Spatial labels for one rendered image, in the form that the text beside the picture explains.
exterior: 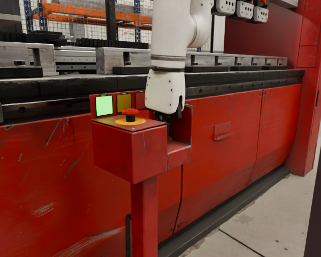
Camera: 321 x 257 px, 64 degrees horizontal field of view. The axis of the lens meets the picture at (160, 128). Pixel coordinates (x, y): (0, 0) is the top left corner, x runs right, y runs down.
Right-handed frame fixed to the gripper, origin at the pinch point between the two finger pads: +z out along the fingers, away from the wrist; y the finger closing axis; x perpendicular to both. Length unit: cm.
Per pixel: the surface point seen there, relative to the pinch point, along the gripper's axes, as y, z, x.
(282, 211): 5, 74, 112
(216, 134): -19, 19, 61
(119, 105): -9.8, -5.1, -6.6
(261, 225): 1, 75, 89
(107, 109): -9.7, -4.5, -10.6
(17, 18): -13.5, -23.9, -28.5
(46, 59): -37.4, -14.8, -13.4
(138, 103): -9.8, -5.1, -0.3
